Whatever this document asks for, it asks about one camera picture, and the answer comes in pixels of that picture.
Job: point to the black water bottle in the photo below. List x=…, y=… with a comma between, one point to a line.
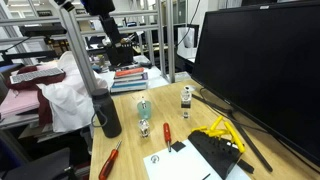
x=108, y=113

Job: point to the small clear cap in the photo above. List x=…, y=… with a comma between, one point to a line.
x=185, y=115

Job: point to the white box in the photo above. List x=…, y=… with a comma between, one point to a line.
x=185, y=41

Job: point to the black light bar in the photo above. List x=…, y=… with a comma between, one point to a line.
x=43, y=30

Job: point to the small black square pad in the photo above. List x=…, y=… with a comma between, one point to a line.
x=178, y=146

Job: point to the maroon cloth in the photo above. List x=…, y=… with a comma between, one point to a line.
x=45, y=110

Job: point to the large black monitor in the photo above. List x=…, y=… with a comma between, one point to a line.
x=266, y=66

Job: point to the white paper mat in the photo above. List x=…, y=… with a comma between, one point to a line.
x=180, y=163

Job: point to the short red screwdriver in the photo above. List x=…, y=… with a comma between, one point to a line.
x=166, y=131

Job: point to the white cloth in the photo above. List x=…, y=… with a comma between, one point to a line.
x=70, y=100

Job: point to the black rectangular block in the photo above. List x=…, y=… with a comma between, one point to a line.
x=245, y=166

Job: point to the blue and white book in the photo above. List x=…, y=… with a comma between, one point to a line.
x=128, y=86

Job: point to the black office chair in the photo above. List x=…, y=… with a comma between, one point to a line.
x=40, y=166

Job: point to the aluminium extrusion frame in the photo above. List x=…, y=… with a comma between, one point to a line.
x=78, y=53

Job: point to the teal plastic cup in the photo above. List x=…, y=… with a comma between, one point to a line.
x=144, y=111

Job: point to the orange book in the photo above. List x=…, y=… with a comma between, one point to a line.
x=129, y=71

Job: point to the small silver stick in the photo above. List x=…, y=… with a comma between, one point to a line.
x=143, y=102

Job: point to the long red screwdriver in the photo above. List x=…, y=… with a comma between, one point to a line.
x=108, y=165

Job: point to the grey computer keyboard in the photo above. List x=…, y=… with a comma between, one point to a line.
x=35, y=75

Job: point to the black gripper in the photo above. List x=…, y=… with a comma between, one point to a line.
x=98, y=6

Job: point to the black tool holder block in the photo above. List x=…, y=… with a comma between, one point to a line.
x=213, y=151

